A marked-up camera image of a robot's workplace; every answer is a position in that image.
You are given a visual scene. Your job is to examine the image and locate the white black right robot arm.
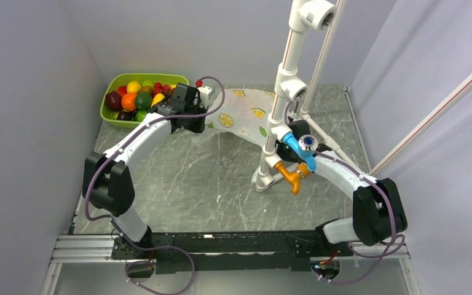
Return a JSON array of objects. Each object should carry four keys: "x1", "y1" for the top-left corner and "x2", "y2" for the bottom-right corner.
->
[{"x1": 269, "y1": 121, "x2": 407, "y2": 255}]

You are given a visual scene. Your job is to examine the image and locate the red fake cherry tomatoes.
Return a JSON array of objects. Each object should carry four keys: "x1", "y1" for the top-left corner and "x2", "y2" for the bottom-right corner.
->
[{"x1": 152, "y1": 82, "x2": 176, "y2": 97}]

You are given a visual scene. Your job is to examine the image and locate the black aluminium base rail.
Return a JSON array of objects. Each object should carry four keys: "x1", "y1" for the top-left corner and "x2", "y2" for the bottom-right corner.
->
[{"x1": 51, "y1": 230, "x2": 411, "y2": 274}]

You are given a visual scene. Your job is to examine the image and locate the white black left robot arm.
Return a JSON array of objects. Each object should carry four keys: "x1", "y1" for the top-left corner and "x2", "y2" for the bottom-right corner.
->
[{"x1": 82, "y1": 83, "x2": 214, "y2": 258}]

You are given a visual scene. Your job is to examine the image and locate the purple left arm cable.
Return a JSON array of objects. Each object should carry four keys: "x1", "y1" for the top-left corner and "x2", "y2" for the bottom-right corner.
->
[{"x1": 83, "y1": 76, "x2": 226, "y2": 295}]

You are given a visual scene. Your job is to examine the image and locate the aluminium table edge rail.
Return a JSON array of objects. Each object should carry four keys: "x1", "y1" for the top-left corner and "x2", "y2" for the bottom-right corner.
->
[{"x1": 342, "y1": 86, "x2": 391, "y2": 233}]

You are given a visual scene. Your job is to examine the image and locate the dark red fake apple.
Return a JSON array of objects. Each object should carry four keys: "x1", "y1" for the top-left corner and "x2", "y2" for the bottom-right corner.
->
[{"x1": 104, "y1": 91, "x2": 123, "y2": 112}]

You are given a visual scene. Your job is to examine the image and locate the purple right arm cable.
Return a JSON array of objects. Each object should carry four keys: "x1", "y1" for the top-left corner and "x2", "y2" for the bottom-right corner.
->
[{"x1": 283, "y1": 101, "x2": 406, "y2": 285}]

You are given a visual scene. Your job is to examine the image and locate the white diagonal corner pipe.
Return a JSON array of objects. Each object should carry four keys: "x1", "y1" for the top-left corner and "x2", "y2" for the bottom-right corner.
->
[{"x1": 368, "y1": 73, "x2": 472, "y2": 176}]

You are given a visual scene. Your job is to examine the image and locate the blue plastic faucet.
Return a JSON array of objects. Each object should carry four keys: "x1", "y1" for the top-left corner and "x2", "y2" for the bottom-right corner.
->
[{"x1": 281, "y1": 132, "x2": 318, "y2": 172}]

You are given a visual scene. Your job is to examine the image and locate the white printed plastic bag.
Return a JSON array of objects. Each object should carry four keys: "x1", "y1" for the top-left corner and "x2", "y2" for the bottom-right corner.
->
[{"x1": 193, "y1": 88, "x2": 274, "y2": 146}]

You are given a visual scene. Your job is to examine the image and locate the green plastic fruit basin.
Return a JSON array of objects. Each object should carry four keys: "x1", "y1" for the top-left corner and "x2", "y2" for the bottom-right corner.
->
[{"x1": 100, "y1": 73, "x2": 189, "y2": 129}]

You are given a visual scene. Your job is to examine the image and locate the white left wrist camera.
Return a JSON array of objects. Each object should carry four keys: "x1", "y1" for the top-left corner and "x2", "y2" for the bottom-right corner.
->
[{"x1": 195, "y1": 79, "x2": 214, "y2": 109}]

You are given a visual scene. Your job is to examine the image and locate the yellow fake lemon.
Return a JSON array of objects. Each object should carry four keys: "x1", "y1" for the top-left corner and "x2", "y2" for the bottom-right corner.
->
[{"x1": 126, "y1": 81, "x2": 142, "y2": 93}]

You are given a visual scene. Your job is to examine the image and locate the yellow fake mango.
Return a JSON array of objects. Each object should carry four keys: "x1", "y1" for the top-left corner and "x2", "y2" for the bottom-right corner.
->
[{"x1": 151, "y1": 93, "x2": 166, "y2": 108}]

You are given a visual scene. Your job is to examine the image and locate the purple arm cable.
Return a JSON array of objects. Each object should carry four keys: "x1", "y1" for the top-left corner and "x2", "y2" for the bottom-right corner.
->
[
  {"x1": 83, "y1": 76, "x2": 226, "y2": 295},
  {"x1": 283, "y1": 101, "x2": 406, "y2": 285}
]

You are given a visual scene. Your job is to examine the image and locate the orange brass faucet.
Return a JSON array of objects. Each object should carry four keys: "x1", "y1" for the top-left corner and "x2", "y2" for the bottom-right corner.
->
[{"x1": 273, "y1": 162, "x2": 312, "y2": 195}]

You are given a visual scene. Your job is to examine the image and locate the white PVC pipe frame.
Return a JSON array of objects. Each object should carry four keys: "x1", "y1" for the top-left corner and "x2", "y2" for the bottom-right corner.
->
[{"x1": 253, "y1": 1, "x2": 354, "y2": 192}]

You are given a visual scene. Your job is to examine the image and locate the orange fake orange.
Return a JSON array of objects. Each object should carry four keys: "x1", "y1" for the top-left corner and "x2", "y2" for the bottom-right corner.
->
[{"x1": 121, "y1": 93, "x2": 137, "y2": 112}]

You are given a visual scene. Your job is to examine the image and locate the green fake lime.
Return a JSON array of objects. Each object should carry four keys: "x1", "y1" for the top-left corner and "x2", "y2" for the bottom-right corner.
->
[{"x1": 135, "y1": 92, "x2": 153, "y2": 111}]

